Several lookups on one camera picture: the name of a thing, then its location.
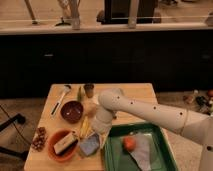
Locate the brown grape bunch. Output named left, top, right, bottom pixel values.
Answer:
left=31, top=127, right=46, bottom=151

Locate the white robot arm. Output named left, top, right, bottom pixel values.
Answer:
left=91, top=88, right=213, bottom=171

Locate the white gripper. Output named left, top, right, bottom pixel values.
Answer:
left=91, top=111, right=113, bottom=134

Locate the white handled spoon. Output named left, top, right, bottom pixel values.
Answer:
left=51, top=84, right=71, bottom=116

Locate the yellow corn cob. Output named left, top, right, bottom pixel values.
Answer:
left=79, top=116, right=89, bottom=138

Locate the blue grey sponge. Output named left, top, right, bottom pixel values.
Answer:
left=79, top=133, right=100, bottom=156

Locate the orange bowl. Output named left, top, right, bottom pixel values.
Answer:
left=48, top=130, right=78, bottom=163

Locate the grey cloth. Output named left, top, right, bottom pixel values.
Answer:
left=130, top=133, right=151, bottom=171

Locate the orange ball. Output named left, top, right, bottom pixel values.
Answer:
left=123, top=136, right=136, bottom=151

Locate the dark red bowl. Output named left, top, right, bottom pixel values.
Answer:
left=60, top=101, right=84, bottom=124

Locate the green vegetable stick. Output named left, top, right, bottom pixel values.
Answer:
left=77, top=86, right=82, bottom=102

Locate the brown white block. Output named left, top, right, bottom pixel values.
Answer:
left=53, top=132, right=77, bottom=155

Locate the green plastic tray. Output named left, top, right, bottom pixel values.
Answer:
left=104, top=123, right=178, bottom=171

